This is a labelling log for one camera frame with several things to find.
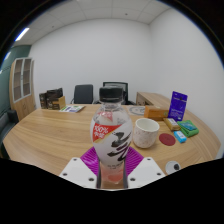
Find ceiling light panels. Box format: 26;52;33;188
1;27;30;63

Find small dark brown box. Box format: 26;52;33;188
38;92;48;110

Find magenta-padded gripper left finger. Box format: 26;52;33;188
59;146;102;190

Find small yellow box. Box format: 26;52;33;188
162;117;181;132

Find purple standing pouch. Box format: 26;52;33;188
167;90;189;122

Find clear black-capped drink bottle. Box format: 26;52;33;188
89;86;134;190

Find large dark brown box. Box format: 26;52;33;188
45;87;64;110

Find black armchair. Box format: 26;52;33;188
0;109;20;158

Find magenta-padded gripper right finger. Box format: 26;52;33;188
123;146;166;190

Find orange-brown cardboard box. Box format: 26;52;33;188
143;105;170;122

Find flat round red coaster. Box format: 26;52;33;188
158;132;177;147

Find wooden side desk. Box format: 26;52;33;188
135;91;174;109

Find round silver desk grommet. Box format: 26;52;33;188
165;160;182;175

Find grey mesh office chair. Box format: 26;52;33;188
94;81;136;106

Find round clear disc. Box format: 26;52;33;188
128;105;146;116

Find wooden glass-door cabinet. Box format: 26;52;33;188
9;57;37;122

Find green flat box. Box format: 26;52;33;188
176;119;200;138

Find tan cardboard box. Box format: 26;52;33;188
53;95;67;111

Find black office chair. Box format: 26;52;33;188
69;84;95;105

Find white patterned ceramic cup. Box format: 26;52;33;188
132;117;160;149

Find small blue box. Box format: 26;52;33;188
173;130;188;144

